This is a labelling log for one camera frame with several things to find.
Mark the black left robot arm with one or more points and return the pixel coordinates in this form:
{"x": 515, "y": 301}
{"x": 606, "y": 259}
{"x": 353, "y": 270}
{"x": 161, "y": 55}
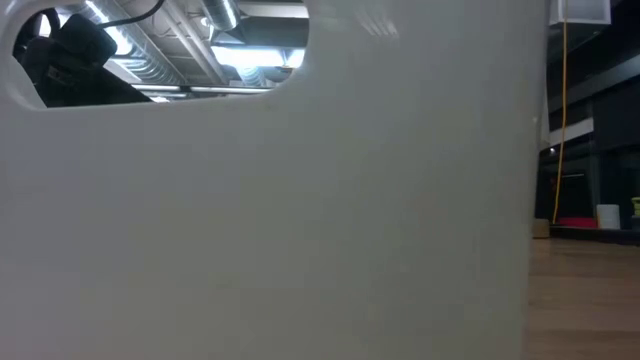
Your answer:
{"x": 32, "y": 60}

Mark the bright ceiling light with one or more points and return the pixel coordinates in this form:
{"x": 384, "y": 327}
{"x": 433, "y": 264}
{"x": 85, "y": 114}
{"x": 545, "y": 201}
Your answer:
{"x": 250, "y": 56}

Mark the small silver ventilation duct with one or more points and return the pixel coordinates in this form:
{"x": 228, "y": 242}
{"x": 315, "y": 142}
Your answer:
{"x": 220, "y": 12}

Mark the red toolbox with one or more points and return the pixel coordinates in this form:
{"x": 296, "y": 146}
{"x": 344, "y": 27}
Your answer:
{"x": 577, "y": 222}

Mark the large silver spiral duct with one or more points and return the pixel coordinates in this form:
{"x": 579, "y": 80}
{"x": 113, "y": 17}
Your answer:
{"x": 145, "y": 60}

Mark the yellow-green bottle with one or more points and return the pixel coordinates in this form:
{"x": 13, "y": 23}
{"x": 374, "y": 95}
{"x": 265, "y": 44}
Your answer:
{"x": 636, "y": 206}

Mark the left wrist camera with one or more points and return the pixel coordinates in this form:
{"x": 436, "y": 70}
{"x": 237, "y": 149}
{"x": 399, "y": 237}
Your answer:
{"x": 85, "y": 40}

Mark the white container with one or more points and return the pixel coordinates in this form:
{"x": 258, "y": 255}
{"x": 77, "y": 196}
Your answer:
{"x": 608, "y": 217}

